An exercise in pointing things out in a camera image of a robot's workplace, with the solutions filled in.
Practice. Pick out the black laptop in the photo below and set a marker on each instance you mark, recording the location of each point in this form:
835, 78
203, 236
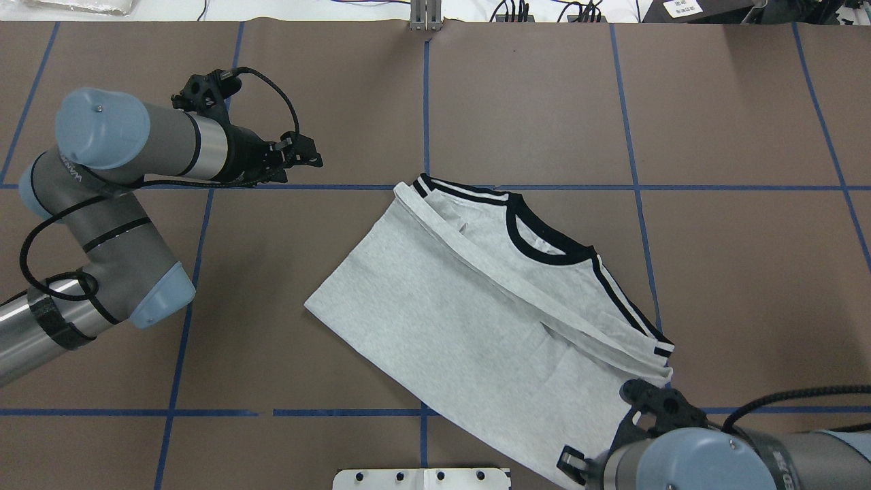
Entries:
702, 12

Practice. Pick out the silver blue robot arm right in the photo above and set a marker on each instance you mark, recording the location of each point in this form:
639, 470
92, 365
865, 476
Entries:
696, 458

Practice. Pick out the grey cartoon print t-shirt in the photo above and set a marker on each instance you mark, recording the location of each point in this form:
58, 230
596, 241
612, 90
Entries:
503, 325

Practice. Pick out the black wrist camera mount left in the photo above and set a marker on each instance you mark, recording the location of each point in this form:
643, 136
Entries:
207, 95

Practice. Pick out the aluminium frame post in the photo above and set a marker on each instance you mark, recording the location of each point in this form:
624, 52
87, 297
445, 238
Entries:
426, 15

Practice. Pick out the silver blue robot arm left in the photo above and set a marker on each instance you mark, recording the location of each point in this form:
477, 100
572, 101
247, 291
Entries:
97, 259

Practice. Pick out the clear plastic bag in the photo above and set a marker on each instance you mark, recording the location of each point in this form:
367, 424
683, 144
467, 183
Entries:
112, 8

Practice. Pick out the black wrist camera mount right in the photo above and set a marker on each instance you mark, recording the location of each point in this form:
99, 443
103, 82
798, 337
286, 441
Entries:
668, 407

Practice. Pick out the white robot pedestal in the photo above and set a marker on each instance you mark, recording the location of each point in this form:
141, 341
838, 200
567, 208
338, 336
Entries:
423, 478

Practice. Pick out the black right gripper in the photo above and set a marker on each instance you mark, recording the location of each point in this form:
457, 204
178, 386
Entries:
570, 459

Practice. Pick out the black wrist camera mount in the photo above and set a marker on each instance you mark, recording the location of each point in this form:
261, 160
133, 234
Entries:
207, 95
668, 407

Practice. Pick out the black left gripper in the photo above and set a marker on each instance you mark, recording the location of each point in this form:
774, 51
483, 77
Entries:
246, 156

